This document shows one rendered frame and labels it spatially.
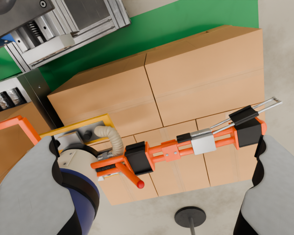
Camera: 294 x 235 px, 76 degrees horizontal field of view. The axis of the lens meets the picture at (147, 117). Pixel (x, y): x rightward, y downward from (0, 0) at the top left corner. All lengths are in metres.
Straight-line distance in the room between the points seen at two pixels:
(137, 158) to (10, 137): 0.67
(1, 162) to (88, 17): 0.95
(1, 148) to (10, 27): 0.59
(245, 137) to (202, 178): 0.89
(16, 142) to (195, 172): 1.10
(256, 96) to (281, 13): 0.76
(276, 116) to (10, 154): 2.00
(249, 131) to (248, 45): 0.59
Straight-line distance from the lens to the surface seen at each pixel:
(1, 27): 0.65
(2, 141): 1.07
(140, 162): 0.65
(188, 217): 2.74
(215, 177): 1.51
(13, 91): 1.36
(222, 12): 1.63
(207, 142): 0.62
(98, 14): 1.39
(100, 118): 0.72
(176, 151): 0.62
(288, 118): 2.15
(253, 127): 0.63
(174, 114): 1.14
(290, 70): 1.95
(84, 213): 0.59
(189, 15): 1.58
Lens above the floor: 1.56
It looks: 62 degrees down
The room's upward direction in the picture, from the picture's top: 176 degrees counter-clockwise
